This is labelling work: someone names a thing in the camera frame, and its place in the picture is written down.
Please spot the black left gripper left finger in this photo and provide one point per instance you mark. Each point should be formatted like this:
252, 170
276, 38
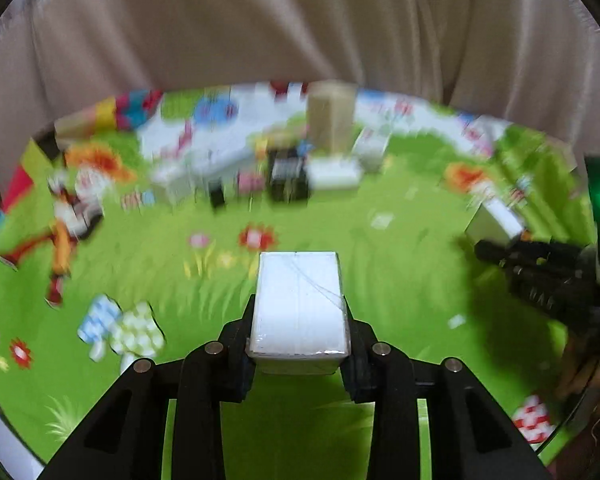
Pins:
162, 415

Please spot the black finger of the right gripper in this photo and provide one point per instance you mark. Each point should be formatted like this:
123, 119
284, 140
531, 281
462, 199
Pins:
552, 262

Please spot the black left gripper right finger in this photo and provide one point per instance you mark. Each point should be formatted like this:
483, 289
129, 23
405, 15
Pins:
431, 414

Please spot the white pink small box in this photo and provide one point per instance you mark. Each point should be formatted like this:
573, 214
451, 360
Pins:
495, 222

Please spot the white cube box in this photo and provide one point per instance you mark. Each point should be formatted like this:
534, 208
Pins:
300, 322

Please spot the small white red box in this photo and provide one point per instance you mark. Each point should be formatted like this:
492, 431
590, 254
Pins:
369, 149

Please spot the white rounded case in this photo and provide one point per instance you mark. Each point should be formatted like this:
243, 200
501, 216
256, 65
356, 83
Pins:
333, 174

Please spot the black binder clip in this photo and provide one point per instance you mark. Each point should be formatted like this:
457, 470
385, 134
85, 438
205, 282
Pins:
216, 194

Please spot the person's right hand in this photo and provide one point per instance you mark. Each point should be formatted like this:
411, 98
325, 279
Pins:
579, 380

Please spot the white purple storage box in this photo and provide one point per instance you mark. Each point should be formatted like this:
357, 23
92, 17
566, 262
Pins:
16, 461

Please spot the colourful cartoon tablecloth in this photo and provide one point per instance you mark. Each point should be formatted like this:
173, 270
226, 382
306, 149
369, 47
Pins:
92, 256

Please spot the beige curtain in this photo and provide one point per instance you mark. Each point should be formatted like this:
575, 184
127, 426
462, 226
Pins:
536, 62

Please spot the tall beige box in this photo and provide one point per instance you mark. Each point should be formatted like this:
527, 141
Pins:
330, 112

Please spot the white box with red logo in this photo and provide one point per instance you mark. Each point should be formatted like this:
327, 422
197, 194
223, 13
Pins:
172, 183

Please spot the black gold box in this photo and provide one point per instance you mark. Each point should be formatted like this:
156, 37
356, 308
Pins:
287, 181

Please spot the pink binder clip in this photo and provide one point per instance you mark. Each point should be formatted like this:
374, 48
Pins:
249, 183

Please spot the long white box black logo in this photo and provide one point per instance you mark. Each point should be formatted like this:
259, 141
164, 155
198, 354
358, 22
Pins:
210, 165

